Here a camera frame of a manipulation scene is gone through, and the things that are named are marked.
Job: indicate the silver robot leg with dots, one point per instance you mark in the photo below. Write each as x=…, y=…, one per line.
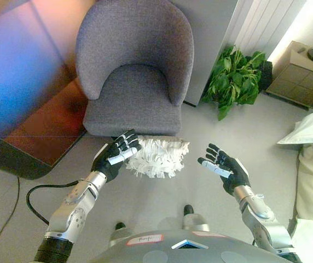
x=119, y=233
x=193, y=219

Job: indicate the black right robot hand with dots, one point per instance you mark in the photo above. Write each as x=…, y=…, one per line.
x=234, y=171

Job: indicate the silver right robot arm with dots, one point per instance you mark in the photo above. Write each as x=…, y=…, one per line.
x=266, y=222

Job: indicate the white bed pillow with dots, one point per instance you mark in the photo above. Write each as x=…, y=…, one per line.
x=309, y=128

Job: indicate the beige bedside cabinet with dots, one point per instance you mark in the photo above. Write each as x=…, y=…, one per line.
x=300, y=79

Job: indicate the silver left robot leg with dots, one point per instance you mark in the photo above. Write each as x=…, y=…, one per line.
x=119, y=233

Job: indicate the grey fabric armchair sofa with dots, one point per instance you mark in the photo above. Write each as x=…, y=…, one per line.
x=134, y=68

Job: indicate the green leafy potted plant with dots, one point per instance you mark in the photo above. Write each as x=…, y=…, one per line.
x=231, y=79

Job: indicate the grey robot torso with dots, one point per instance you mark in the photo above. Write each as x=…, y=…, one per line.
x=189, y=248

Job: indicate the silver right robot leg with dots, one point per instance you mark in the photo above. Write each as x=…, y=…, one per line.
x=193, y=219

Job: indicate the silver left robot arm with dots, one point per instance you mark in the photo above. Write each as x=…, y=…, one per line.
x=71, y=211

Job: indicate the black plant pot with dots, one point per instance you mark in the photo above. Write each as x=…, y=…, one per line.
x=266, y=75

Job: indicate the dark wooden tv cabinet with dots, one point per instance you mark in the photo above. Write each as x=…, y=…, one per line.
x=22, y=90

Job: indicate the white curtain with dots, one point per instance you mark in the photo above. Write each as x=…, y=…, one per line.
x=257, y=24

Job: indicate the white fringed cloth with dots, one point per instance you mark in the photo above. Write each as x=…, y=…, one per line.
x=159, y=157

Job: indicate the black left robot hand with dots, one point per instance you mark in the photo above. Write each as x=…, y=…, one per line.
x=110, y=161

